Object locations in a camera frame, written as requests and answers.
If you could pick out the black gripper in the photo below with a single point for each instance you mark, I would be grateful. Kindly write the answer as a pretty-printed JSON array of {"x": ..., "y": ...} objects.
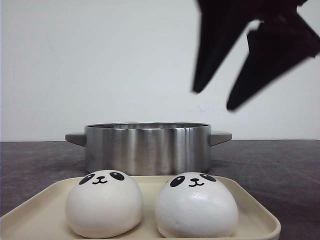
[{"x": 221, "y": 24}]

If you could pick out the panda bun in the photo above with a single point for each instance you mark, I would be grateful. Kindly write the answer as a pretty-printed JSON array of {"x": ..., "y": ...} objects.
[
  {"x": 104, "y": 204},
  {"x": 195, "y": 205}
]

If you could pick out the stainless steel pot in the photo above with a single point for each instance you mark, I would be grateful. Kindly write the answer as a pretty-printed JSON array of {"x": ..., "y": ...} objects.
[{"x": 148, "y": 148}]

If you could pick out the beige plastic tray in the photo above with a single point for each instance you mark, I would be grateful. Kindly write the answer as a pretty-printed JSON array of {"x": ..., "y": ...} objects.
[{"x": 42, "y": 217}]

